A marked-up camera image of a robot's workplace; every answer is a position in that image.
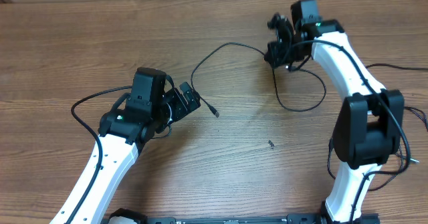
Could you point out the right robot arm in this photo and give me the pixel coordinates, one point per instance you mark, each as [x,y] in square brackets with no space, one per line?
[369,125]

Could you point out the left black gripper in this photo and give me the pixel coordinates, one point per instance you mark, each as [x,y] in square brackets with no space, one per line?
[182,107]

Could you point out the small black debris piece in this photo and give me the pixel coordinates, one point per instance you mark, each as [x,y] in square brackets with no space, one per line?
[271,144]

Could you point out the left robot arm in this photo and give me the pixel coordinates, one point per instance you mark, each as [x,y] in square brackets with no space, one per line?
[144,111]

